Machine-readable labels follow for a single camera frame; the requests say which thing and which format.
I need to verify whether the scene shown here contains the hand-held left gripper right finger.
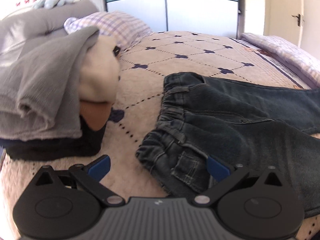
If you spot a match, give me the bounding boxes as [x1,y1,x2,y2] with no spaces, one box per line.
[193,156,284,207]

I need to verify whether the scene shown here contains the black folded garment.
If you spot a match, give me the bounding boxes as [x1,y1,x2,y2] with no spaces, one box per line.
[0,114,108,161]

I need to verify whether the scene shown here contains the folded lilac plaid quilt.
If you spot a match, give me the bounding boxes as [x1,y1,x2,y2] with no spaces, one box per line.
[237,32,320,88]

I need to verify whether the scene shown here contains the cream room door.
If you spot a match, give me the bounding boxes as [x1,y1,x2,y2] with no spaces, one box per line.
[264,0,304,48]

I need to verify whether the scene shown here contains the dark blue denim jeans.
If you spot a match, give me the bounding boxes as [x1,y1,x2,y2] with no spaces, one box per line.
[136,72,320,212]

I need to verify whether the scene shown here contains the beige patterned bed blanket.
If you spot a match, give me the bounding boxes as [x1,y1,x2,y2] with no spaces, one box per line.
[0,31,320,240]

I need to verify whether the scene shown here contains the orange garment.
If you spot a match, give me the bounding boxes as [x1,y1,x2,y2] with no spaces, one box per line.
[79,99,112,132]

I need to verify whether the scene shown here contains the grey folded garment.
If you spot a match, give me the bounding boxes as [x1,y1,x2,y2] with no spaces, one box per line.
[0,26,100,140]

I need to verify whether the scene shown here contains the blue and white wardrobe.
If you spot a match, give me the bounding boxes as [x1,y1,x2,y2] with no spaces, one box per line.
[104,0,242,39]

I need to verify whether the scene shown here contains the plaid pillow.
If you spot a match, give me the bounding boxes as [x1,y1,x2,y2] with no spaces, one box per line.
[64,11,153,53]

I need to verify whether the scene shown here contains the cream folded garment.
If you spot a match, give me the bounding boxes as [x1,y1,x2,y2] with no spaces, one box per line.
[80,36,120,104]

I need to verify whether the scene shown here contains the grey padded headboard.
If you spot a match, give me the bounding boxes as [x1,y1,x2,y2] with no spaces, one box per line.
[0,0,99,55]

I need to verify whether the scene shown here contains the black door handle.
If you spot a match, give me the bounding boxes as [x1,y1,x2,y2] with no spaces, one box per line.
[291,14,304,27]

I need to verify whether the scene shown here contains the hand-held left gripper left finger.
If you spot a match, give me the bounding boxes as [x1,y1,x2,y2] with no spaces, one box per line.
[34,155,125,207]

